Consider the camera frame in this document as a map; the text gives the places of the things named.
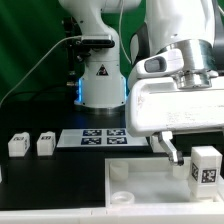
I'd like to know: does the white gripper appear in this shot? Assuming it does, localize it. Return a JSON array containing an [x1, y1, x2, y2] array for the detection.
[[125, 77, 224, 166]]

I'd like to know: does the white square table top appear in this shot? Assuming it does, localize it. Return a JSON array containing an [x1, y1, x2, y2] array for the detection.
[[105, 157, 224, 213]]

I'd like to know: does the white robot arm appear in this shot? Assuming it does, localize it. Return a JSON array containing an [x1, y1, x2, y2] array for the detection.
[[58, 0, 224, 165]]

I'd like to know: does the white front fence bar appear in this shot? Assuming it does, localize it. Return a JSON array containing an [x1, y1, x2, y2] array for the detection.
[[0, 203, 224, 224]]

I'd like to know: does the white marker sheet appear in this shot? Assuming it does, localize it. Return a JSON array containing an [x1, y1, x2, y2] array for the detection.
[[57, 128, 148, 148]]

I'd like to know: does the white block left edge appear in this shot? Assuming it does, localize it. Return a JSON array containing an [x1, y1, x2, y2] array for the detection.
[[0, 165, 2, 184]]

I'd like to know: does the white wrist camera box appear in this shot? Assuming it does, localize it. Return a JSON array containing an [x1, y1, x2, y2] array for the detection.
[[127, 49, 184, 89]]

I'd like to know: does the white cable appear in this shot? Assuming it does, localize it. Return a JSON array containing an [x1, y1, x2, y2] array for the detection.
[[0, 0, 134, 108]]

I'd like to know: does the black cable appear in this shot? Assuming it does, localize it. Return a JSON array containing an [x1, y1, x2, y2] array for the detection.
[[0, 87, 69, 108]]

